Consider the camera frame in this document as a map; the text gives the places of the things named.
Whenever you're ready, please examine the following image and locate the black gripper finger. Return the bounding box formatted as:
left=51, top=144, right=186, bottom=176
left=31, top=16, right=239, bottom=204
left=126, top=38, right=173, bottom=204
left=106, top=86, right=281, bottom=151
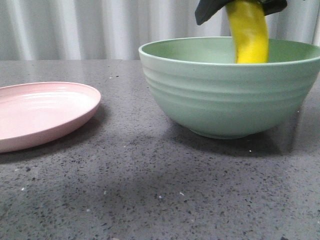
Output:
left=258, top=0, right=288, bottom=16
left=195, top=0, right=232, bottom=26

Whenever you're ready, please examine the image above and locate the yellow banana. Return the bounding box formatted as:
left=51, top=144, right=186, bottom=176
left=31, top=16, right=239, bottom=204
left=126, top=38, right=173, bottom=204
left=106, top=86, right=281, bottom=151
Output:
left=226, top=0, right=269, bottom=64

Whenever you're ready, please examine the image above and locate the green ribbed bowl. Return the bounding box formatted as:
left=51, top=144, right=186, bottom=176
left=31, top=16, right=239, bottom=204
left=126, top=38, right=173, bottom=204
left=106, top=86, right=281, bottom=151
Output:
left=139, top=37, right=320, bottom=139

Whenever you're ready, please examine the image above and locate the pink plate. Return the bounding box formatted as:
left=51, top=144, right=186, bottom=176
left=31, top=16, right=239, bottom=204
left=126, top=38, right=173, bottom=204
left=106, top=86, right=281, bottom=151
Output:
left=0, top=81, right=101, bottom=153

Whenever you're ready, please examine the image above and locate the grey curtain backdrop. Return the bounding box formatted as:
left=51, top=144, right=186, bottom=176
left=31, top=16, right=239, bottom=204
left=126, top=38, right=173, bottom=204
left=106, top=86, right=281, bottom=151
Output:
left=0, top=0, right=320, bottom=61

